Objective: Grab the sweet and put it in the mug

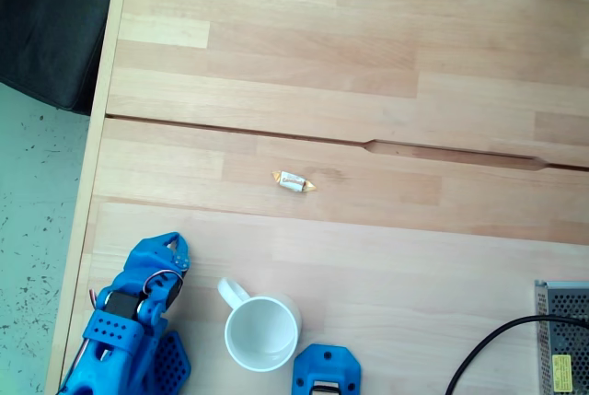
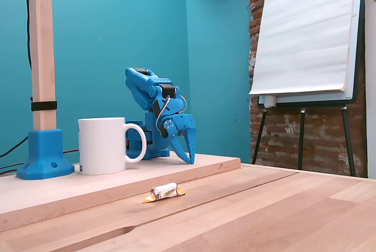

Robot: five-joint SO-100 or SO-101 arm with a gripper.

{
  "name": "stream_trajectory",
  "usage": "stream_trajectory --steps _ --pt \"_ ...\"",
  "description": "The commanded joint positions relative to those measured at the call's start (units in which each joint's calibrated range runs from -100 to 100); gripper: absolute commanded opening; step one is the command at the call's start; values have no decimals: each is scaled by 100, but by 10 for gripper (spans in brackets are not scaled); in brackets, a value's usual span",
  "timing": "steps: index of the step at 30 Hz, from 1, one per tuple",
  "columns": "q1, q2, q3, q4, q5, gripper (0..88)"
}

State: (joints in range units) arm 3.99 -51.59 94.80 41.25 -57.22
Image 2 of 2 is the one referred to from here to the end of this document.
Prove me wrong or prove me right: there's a blue printed post base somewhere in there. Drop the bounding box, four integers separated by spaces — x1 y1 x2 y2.
16 129 75 180

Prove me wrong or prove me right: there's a wooden camera post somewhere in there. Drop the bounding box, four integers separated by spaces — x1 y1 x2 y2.
28 0 58 132

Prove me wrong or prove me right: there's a red white servo cable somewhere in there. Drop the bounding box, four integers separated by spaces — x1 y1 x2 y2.
179 93 189 115
155 96 172 131

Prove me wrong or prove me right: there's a light wooden base board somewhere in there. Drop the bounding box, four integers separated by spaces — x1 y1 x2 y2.
0 150 241 216

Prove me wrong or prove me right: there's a white yellow sweet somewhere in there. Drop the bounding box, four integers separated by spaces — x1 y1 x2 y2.
143 182 186 204

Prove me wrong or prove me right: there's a white ceramic mug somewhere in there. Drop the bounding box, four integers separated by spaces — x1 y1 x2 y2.
78 117 147 176

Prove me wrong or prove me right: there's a black strap on post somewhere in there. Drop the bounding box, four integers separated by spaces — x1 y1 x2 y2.
31 101 58 112

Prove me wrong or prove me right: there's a flipchart easel with legs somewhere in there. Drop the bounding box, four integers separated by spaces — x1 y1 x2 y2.
251 0 368 178

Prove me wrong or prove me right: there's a white flipchart paper pad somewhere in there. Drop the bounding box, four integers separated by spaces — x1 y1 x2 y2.
248 0 359 96

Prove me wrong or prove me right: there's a thin black cable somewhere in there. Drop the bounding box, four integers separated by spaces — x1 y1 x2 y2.
0 0 32 159

